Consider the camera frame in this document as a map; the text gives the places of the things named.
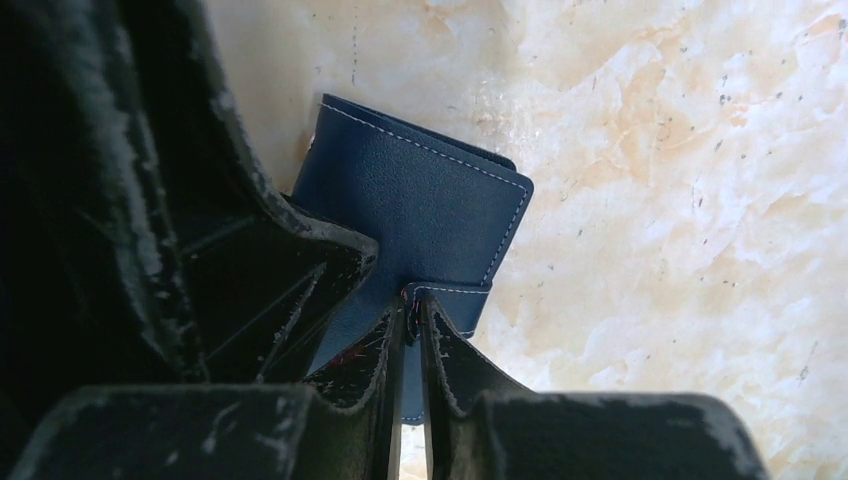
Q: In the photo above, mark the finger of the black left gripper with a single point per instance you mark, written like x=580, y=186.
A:
x=93, y=289
x=262, y=276

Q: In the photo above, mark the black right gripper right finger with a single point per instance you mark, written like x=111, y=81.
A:
x=482, y=424

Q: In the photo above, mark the dark blue card holder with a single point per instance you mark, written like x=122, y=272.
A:
x=443, y=213

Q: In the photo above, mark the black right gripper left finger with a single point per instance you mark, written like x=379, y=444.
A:
x=340, y=422

